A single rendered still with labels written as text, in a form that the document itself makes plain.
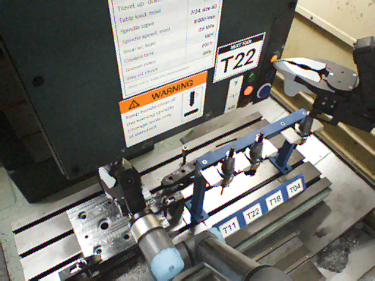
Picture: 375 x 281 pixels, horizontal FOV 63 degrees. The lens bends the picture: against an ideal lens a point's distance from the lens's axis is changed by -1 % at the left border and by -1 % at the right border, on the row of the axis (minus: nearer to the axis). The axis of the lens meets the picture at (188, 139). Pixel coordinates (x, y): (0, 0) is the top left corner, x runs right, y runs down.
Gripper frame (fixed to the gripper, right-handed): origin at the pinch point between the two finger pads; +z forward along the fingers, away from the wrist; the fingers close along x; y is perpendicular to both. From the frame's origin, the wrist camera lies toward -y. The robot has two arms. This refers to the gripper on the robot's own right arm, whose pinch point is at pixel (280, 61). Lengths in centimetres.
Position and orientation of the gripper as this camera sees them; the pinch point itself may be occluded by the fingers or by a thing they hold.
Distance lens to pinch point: 61.8
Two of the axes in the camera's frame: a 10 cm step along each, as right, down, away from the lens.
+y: -0.4, 6.4, 7.7
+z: -8.8, -3.9, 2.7
